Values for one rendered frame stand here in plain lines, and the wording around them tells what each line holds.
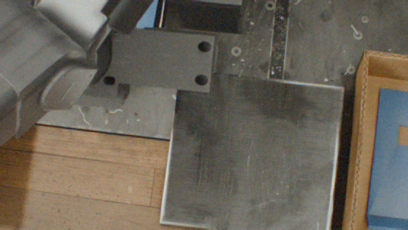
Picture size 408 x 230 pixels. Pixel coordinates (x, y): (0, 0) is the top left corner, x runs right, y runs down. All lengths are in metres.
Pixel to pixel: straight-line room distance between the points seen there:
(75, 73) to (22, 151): 0.36
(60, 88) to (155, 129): 0.35
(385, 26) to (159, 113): 0.26
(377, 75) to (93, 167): 0.31
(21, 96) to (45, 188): 0.38
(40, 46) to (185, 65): 0.15
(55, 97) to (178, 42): 0.14
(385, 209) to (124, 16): 0.39
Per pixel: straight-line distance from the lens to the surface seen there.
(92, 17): 0.57
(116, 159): 0.88
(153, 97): 0.89
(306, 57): 0.90
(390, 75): 0.89
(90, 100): 0.71
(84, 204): 0.88
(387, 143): 0.88
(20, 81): 0.51
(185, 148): 0.85
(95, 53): 0.60
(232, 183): 0.85
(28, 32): 0.53
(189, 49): 0.64
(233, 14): 0.86
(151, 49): 0.65
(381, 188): 0.87
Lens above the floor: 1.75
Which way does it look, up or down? 75 degrees down
